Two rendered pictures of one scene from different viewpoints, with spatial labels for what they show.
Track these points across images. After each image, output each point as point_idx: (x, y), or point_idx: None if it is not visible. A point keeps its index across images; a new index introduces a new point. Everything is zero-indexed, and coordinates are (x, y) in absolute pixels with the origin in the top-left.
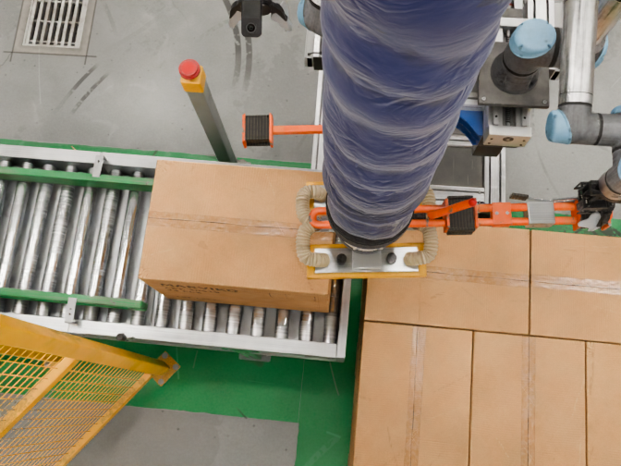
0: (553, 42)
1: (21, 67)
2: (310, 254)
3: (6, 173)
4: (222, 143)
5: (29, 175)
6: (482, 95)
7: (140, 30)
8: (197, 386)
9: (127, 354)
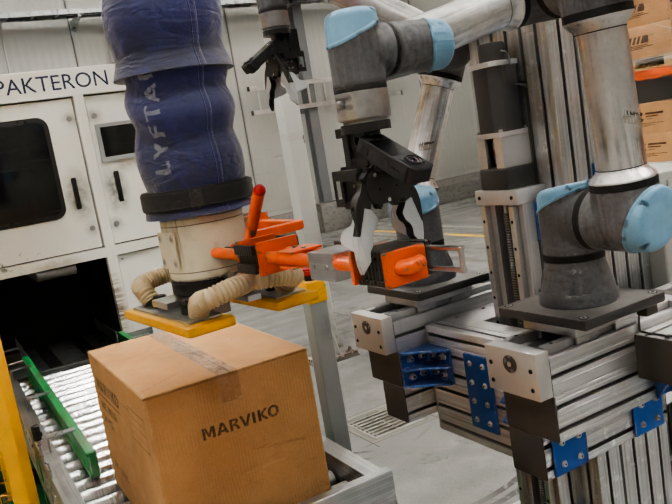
0: (574, 184)
1: (324, 432)
2: (143, 278)
3: None
4: (333, 441)
5: None
6: (511, 304)
7: (434, 447)
8: None
9: (28, 481)
